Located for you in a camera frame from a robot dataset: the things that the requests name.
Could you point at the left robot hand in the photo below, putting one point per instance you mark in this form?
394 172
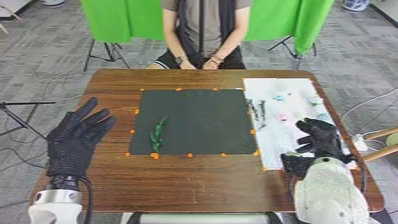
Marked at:
74 140

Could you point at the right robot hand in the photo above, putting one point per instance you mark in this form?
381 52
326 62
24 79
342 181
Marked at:
324 140

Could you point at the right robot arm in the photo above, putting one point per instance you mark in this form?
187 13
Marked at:
330 196

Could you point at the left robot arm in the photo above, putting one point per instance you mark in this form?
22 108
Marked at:
56 206

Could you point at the dark mat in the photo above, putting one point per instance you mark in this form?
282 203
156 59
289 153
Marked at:
202 126

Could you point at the person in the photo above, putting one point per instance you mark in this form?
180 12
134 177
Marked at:
205 30

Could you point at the white power strip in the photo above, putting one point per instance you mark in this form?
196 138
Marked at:
360 141

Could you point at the white sheet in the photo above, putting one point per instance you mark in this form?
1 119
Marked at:
285 133

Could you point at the wooden chair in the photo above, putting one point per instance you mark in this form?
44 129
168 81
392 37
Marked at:
379 146

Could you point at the pink flower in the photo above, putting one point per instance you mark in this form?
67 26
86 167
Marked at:
283 117

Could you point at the black tripod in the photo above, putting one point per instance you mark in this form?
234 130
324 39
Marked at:
20 116

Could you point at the green sprig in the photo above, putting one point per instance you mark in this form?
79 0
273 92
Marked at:
157 133
262 115

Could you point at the blue flower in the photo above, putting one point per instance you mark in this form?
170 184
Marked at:
280 98

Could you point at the black backdrop stand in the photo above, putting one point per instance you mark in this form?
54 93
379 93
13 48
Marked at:
294 50
109 53

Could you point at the pale grey bar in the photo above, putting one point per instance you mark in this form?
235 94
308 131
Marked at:
202 218

